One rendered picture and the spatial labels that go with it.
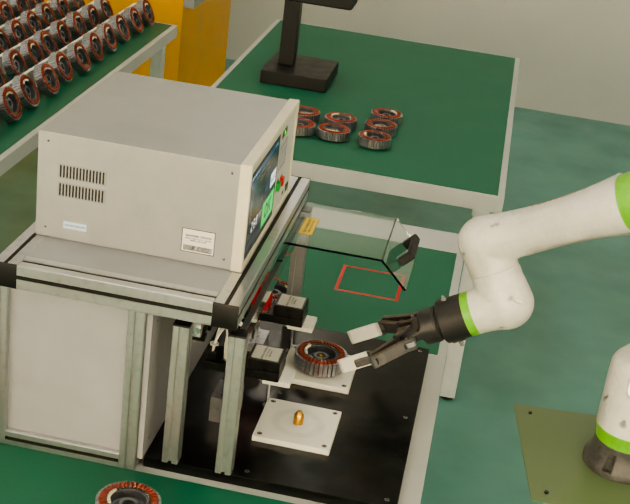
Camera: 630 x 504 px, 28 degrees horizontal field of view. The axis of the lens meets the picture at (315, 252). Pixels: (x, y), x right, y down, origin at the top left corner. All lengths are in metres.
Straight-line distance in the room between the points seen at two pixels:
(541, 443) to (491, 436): 1.48
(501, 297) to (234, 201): 0.61
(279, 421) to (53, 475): 0.45
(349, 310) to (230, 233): 0.83
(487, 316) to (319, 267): 0.79
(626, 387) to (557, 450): 0.23
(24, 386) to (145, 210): 0.39
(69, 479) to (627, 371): 1.05
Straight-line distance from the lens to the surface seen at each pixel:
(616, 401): 2.49
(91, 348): 2.26
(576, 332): 4.89
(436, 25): 7.60
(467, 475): 3.87
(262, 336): 2.67
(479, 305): 2.52
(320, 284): 3.11
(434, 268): 3.30
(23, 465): 2.35
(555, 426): 2.68
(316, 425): 2.46
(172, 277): 2.21
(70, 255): 2.27
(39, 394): 2.34
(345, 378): 2.64
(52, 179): 2.30
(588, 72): 7.64
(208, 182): 2.21
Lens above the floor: 2.06
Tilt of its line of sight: 23 degrees down
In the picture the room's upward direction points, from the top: 7 degrees clockwise
